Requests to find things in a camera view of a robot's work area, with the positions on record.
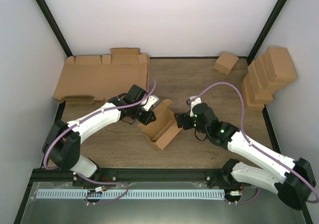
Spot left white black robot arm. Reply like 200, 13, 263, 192
42, 85, 159, 186

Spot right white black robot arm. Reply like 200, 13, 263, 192
174, 103, 317, 210

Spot lowest stacked folded cardboard box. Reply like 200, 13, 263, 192
241, 74, 264, 112

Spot small folded cardboard box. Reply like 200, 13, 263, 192
213, 51, 239, 75

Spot stack of flat cardboard sheets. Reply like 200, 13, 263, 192
53, 48, 150, 104

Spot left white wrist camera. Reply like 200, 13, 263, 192
141, 95, 160, 111

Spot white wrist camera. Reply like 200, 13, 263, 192
141, 95, 160, 111
186, 96, 201, 117

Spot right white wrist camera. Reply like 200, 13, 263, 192
186, 96, 201, 117

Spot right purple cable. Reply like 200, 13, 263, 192
194, 82, 319, 206

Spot black aluminium frame rail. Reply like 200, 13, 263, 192
32, 168, 295, 185

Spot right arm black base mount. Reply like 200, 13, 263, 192
205, 158, 242, 189

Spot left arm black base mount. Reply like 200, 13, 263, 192
73, 168, 116, 188

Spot light blue slotted cable duct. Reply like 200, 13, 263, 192
35, 189, 225, 200

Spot right black frame post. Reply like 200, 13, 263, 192
246, 0, 288, 65

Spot black frame post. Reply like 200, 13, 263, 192
35, 0, 73, 57
246, 0, 288, 65

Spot left black frame post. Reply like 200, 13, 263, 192
35, 0, 73, 57

